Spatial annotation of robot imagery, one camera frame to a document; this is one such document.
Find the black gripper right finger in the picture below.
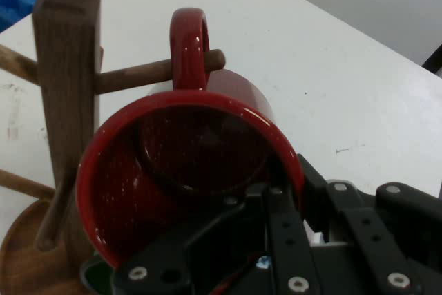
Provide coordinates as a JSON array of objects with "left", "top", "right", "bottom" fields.
[{"left": 297, "top": 154, "right": 442, "bottom": 295}]

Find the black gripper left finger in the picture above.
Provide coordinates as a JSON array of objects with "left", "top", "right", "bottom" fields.
[{"left": 113, "top": 184, "right": 322, "bottom": 295}]

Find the red enamel mug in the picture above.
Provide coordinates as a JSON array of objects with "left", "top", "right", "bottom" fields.
[{"left": 75, "top": 7, "right": 307, "bottom": 270}]

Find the black bar near floor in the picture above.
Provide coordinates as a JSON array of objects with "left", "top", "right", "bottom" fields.
[{"left": 421, "top": 44, "right": 442, "bottom": 78}]

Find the green enamel mug white print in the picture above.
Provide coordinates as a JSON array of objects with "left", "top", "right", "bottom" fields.
[{"left": 79, "top": 255, "right": 118, "bottom": 295}]

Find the dark wooden mug tree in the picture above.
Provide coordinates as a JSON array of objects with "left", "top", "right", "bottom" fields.
[{"left": 0, "top": 0, "right": 226, "bottom": 295}]

